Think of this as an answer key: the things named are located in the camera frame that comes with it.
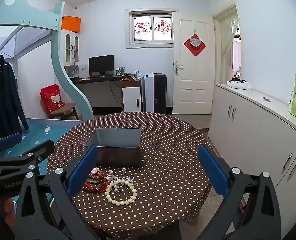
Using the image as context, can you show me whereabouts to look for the white framed window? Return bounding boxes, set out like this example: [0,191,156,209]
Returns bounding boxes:
[125,9,180,49]

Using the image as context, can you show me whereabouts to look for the person's left hand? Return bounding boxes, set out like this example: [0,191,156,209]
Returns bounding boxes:
[3,198,16,230]

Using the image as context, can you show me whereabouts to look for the brown polka dot tablecloth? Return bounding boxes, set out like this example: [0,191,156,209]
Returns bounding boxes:
[46,112,213,240]

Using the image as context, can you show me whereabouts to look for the white bag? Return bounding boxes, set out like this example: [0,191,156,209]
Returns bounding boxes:
[226,79,253,90]

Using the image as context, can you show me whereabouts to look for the white suitcase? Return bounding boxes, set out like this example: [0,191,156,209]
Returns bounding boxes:
[144,72,155,113]

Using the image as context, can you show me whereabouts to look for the sheer white curtain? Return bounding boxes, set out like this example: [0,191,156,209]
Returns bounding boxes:
[219,12,239,83]

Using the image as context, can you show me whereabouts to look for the white door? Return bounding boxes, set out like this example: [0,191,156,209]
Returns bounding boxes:
[172,19,215,115]

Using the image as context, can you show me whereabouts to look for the black monitor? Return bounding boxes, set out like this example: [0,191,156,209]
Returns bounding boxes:
[89,54,115,77]

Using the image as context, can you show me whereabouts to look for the white sideboard cabinet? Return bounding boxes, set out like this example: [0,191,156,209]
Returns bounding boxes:
[208,82,296,238]

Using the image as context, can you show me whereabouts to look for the red diamond door decoration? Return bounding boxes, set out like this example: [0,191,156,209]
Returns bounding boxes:
[183,34,206,57]

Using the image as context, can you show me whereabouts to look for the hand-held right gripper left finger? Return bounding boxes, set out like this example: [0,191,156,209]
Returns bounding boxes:
[13,145,101,240]

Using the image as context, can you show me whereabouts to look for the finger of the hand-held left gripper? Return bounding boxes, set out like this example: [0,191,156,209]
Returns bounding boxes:
[0,132,23,159]
[0,139,56,180]

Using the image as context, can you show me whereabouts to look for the small white-door cabinet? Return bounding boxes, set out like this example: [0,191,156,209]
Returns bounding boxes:
[120,80,145,113]

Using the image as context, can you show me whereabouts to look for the white bead bracelet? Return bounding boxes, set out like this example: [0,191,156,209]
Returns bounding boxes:
[105,179,138,206]

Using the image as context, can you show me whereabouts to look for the orange box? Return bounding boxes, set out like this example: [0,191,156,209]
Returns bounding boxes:
[61,15,81,33]

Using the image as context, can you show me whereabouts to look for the silver keychain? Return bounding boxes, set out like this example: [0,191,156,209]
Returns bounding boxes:
[113,167,136,187]

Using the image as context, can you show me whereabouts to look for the pink orange charm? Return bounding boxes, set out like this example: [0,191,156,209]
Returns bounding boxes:
[90,168,105,178]

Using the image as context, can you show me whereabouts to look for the wooden chair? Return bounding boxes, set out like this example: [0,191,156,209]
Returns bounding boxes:
[49,102,80,120]

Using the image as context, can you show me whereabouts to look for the teal bunk bed frame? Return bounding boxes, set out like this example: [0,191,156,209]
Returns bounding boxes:
[0,0,95,120]

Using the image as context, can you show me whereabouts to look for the white glass-door cabinet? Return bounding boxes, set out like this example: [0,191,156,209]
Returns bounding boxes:
[61,29,80,67]

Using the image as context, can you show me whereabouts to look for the black cable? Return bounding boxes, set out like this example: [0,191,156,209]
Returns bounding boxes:
[110,81,123,105]

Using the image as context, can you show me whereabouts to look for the red bead bracelet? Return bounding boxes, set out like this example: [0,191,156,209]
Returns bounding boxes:
[82,174,109,194]

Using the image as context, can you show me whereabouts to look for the black suitcase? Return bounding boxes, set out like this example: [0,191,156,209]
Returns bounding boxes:
[153,73,167,114]

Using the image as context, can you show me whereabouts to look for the dark hanging jacket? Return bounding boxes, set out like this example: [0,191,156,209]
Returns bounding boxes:
[0,54,30,137]

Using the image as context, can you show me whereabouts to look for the grey metal box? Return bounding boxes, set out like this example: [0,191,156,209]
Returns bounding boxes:
[85,128,142,167]

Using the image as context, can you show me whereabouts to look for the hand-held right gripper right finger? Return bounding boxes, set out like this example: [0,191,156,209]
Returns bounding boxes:
[197,144,282,240]

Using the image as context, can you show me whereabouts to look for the dark wooden desk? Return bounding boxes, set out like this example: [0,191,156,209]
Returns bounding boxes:
[69,74,136,114]

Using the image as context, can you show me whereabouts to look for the white computer box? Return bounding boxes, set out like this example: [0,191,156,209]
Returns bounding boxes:
[79,66,90,79]

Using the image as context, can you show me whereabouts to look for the red cartoon cushion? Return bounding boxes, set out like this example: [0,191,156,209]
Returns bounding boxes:
[40,84,66,114]

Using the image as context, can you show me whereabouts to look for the round red window sticker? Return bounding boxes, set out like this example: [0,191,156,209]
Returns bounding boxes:
[135,22,151,35]
[154,20,170,33]

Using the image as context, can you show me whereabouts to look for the blue candy print bedspread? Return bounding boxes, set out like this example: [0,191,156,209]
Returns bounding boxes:
[0,117,85,205]

